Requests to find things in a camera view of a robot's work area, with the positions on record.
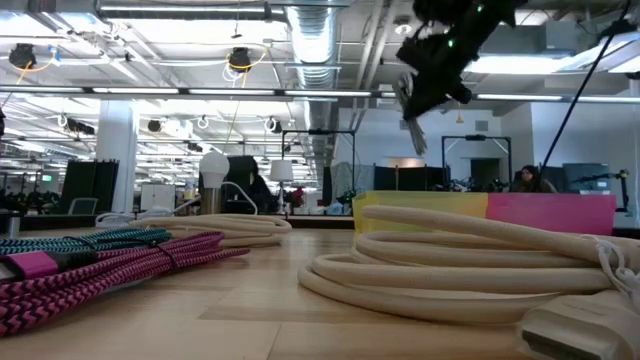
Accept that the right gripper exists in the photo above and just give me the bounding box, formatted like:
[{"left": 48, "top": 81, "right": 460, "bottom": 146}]
[{"left": 403, "top": 9, "right": 481, "bottom": 120}]

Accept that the beige USB cable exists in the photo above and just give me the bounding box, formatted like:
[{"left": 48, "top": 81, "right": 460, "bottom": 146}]
[
  {"left": 297, "top": 203, "right": 640, "bottom": 360},
  {"left": 127, "top": 213, "right": 294, "bottom": 249}
]

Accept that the pink braided cable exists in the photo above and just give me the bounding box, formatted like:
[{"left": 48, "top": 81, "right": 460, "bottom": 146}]
[{"left": 0, "top": 230, "right": 251, "bottom": 337}]

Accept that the teal braided cable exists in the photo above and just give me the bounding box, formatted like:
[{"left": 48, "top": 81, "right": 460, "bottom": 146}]
[{"left": 0, "top": 227, "right": 174, "bottom": 261}]

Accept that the person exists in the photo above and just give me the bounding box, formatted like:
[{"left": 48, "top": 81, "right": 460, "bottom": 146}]
[
  {"left": 512, "top": 164, "right": 557, "bottom": 194},
  {"left": 247, "top": 159, "right": 277, "bottom": 215}
]

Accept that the thin black diagonal rod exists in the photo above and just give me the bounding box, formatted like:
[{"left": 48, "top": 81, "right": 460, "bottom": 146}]
[{"left": 541, "top": 0, "right": 632, "bottom": 190}]

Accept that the red plastic bin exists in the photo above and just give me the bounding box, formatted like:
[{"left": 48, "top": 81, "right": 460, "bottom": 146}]
[{"left": 485, "top": 193, "right": 618, "bottom": 238}]

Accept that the table lamp white shade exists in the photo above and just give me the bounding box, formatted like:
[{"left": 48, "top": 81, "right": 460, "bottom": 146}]
[{"left": 268, "top": 159, "right": 295, "bottom": 215}]

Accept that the grey monitor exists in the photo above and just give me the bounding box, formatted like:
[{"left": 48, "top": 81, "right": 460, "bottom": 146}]
[{"left": 562, "top": 162, "right": 612, "bottom": 194}]

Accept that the black monitor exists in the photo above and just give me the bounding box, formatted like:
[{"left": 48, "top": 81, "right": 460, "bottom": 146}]
[{"left": 227, "top": 155, "right": 254, "bottom": 202}]

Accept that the white bulb on wooden base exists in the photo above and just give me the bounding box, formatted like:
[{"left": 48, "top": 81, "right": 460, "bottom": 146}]
[{"left": 198, "top": 150, "right": 231, "bottom": 216}]

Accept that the white cabinet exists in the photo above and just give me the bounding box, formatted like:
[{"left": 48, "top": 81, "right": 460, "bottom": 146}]
[{"left": 140, "top": 183, "right": 176, "bottom": 212}]

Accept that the white building column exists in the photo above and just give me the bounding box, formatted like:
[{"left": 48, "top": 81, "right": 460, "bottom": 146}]
[{"left": 95, "top": 99, "right": 139, "bottom": 214}]

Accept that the black room partition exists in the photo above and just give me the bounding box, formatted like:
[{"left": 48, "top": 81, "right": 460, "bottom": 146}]
[{"left": 59, "top": 159, "right": 120, "bottom": 216}]

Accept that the grey office chair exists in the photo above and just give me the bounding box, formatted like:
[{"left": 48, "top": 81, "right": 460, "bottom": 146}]
[{"left": 67, "top": 197, "right": 100, "bottom": 216}]

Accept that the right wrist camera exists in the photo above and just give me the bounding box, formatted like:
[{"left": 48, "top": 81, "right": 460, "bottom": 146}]
[{"left": 396, "top": 35, "right": 427, "bottom": 70}]

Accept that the black rig frame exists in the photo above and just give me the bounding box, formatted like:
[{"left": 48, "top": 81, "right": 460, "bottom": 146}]
[
  {"left": 281, "top": 128, "right": 357, "bottom": 206},
  {"left": 440, "top": 134, "right": 513, "bottom": 191}
]

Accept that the silver ventilation duct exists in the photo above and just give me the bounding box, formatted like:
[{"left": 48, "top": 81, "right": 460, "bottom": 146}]
[{"left": 284, "top": 3, "right": 347, "bottom": 169}]

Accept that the black ceiling cord reel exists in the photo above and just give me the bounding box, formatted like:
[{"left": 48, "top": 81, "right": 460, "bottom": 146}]
[
  {"left": 8, "top": 43, "right": 39, "bottom": 70},
  {"left": 227, "top": 46, "right": 254, "bottom": 74}
]

